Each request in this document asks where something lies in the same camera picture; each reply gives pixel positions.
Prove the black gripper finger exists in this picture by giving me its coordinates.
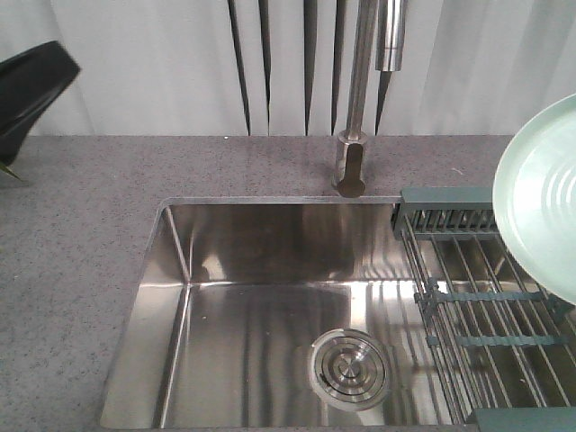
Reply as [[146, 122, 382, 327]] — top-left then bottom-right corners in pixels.
[[0, 40, 80, 165]]

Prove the round steel sink drain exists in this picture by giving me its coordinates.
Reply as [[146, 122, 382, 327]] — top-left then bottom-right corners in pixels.
[[306, 328, 392, 412]]

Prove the stainless steel sink basin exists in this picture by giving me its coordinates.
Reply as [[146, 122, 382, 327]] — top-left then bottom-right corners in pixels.
[[100, 198, 468, 430]]

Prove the white pleated curtain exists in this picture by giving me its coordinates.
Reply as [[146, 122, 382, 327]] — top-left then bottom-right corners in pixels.
[[1, 1, 575, 136]]

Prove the light green round plate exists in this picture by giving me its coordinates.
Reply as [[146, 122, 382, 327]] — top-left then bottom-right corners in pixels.
[[492, 94, 575, 304]]

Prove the stainless steel faucet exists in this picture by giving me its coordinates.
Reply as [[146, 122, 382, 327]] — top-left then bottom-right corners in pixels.
[[332, 1, 409, 198]]

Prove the green metal dish drying rack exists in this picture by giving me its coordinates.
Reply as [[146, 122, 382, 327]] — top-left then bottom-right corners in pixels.
[[391, 187, 575, 431]]

